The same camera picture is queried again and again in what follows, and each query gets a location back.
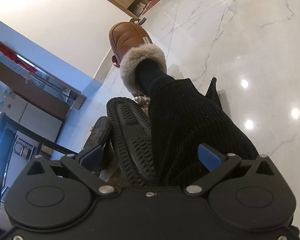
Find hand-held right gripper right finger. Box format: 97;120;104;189
184;143;274;195

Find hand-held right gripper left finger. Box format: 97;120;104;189
26;145;117;195

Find black shoe with treaded sole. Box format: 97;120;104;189
100;97;163;189

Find white shoes in cabinet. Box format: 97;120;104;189
132;2;145;15

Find dark shoe with worn sole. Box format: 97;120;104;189
84;116;113;173

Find person's right leg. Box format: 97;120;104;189
135;59;262;188

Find pearl-trimmed shoe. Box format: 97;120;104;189
132;94;152;113

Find brown wooden counter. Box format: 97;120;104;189
0;55;68;120

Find red hanging decoration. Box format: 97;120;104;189
0;42;38;73

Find brown fur-lined slipper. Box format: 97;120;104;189
109;22;168;97

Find metal door stop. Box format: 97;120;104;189
130;17;147;26

